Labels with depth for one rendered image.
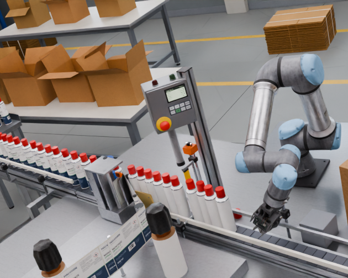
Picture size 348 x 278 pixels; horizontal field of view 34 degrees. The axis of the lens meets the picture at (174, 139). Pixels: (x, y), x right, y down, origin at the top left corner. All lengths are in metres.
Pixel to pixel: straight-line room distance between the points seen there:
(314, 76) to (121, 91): 2.00
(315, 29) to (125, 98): 2.80
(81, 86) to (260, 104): 2.28
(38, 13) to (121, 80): 3.44
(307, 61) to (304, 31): 4.06
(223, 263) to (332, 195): 0.59
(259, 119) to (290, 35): 4.21
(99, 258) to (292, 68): 0.99
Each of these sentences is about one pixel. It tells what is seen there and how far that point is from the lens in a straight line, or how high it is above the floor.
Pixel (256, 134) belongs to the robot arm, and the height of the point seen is 1.28.
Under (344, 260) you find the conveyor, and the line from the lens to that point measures 2.07.
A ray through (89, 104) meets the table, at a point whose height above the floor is 0.78.
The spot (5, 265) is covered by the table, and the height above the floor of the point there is 0.83.
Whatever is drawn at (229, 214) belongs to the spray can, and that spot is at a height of 0.97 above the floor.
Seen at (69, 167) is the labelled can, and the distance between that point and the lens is 2.89.
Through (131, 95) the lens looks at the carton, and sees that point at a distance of 3.89.
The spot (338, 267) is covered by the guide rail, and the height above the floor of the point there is 0.91.
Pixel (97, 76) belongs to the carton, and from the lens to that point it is 3.96.
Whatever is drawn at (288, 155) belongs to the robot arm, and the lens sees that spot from 1.97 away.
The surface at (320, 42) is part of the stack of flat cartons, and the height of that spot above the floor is 0.09.
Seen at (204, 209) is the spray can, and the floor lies 0.97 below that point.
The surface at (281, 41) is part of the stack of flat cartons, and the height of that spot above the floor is 0.14.
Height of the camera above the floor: 2.24
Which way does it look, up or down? 26 degrees down
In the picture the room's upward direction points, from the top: 16 degrees counter-clockwise
